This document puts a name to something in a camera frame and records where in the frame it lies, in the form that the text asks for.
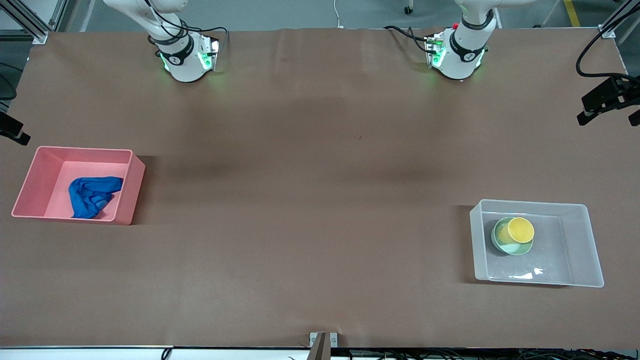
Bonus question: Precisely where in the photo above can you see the blue cloth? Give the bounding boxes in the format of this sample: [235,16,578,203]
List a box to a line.
[68,176,124,220]

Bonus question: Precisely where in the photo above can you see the pink plastic bin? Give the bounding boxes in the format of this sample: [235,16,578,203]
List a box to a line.
[11,145,147,226]

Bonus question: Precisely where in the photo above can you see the black right base cable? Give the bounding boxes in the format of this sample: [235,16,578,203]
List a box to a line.
[145,0,231,53]

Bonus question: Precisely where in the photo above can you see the mint green bowl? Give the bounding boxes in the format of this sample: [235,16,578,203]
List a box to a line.
[490,216,535,256]

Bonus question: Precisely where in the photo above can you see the clear plastic box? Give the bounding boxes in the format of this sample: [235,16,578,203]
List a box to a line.
[469,199,605,288]

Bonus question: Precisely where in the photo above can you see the silver metal bracket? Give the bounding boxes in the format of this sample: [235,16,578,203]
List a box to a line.
[309,331,339,347]

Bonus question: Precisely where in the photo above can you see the aluminium frame corner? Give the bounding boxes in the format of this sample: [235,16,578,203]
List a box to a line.
[0,0,96,45]
[602,0,640,40]

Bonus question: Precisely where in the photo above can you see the white table edge rail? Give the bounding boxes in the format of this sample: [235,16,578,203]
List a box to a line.
[0,345,312,360]

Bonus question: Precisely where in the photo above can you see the black base cable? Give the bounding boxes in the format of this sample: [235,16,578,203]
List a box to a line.
[145,0,231,53]
[384,25,436,53]

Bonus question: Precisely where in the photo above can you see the yellow cup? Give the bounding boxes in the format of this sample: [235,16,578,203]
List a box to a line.
[494,217,535,246]

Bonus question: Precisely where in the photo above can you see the brown post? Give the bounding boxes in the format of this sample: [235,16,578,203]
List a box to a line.
[311,332,332,360]

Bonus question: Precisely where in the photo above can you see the black left base cable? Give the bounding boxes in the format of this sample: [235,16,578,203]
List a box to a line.
[384,25,436,53]

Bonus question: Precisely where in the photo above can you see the brown paper table cover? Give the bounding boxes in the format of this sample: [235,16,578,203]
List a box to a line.
[0,27,640,349]

